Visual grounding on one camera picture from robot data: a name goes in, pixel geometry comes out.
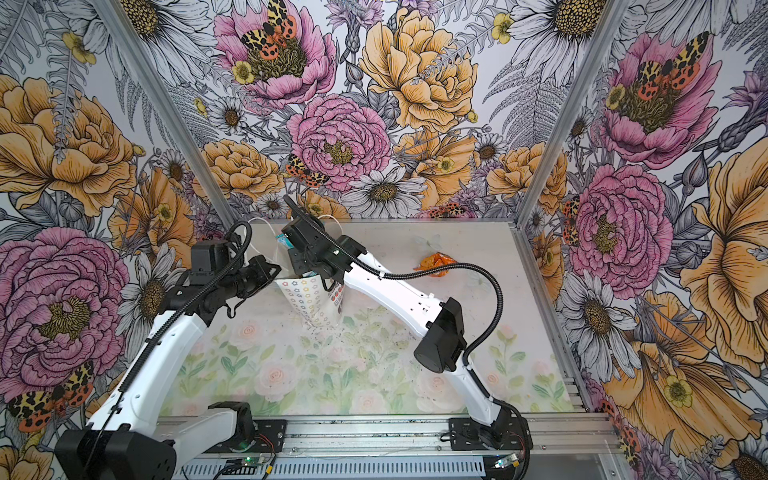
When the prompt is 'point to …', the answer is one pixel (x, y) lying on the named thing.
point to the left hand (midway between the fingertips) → (281, 277)
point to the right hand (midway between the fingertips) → (306, 260)
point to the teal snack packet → (282, 238)
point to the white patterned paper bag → (316, 300)
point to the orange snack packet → (435, 260)
